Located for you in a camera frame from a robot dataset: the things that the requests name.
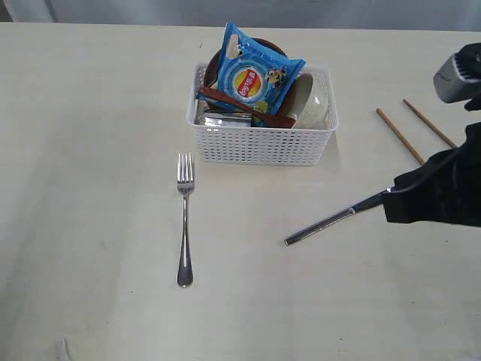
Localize silver table knife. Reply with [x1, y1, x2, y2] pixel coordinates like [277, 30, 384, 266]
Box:
[284, 188, 392, 246]

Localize brown round plate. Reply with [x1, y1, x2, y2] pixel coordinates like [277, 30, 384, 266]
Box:
[203, 38, 296, 116]

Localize blue Lay's chips bag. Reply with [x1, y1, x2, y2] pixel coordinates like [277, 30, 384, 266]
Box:
[210, 23, 305, 114]

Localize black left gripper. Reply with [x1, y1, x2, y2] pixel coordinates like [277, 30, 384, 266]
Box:
[452, 42, 481, 151]

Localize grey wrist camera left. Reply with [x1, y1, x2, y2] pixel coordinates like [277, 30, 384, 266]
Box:
[433, 53, 480, 104]

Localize white perforated plastic basket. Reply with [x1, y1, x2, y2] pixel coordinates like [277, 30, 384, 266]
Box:
[186, 62, 339, 166]

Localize speckled white ceramic bowl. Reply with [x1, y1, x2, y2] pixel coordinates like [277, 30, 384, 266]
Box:
[289, 71, 329, 130]

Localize silver metal fork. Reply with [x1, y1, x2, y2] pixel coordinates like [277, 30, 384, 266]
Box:
[177, 153, 195, 287]

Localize brown wooden spoon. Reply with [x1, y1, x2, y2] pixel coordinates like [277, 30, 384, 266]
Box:
[198, 86, 295, 129]

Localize wooden chopstick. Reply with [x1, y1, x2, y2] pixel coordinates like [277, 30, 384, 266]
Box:
[376, 108, 425, 165]
[402, 99, 457, 148]

